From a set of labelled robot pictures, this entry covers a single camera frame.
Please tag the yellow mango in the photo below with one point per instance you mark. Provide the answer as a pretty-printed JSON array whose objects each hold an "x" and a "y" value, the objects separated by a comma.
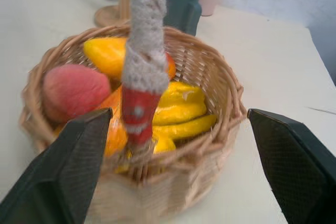
[{"x": 106, "y": 53}]

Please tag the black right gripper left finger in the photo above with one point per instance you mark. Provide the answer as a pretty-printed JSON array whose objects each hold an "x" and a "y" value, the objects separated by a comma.
[{"x": 52, "y": 179}]

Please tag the lumpy yellow fruit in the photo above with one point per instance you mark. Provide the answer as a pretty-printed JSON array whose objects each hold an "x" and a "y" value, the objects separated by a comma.
[{"x": 181, "y": 100}]

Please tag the orange fruit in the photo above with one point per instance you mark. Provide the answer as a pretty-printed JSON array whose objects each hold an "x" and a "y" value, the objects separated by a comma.
[{"x": 115, "y": 134}]

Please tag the teal mug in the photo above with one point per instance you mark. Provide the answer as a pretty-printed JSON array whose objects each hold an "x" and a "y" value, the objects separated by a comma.
[{"x": 181, "y": 6}]

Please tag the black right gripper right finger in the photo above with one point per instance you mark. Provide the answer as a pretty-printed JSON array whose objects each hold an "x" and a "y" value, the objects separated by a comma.
[{"x": 296, "y": 166}]

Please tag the red-orange round fruit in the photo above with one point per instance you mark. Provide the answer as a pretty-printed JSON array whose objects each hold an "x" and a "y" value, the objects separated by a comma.
[{"x": 171, "y": 68}]

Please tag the wooden stand with round base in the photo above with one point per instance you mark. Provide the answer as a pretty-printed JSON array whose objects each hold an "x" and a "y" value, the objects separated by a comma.
[{"x": 110, "y": 15}]

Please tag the yellow banana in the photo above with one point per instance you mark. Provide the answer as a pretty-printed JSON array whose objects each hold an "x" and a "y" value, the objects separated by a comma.
[{"x": 189, "y": 127}]

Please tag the red peach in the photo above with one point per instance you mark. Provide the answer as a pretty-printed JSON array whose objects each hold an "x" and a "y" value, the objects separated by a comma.
[{"x": 74, "y": 91}]

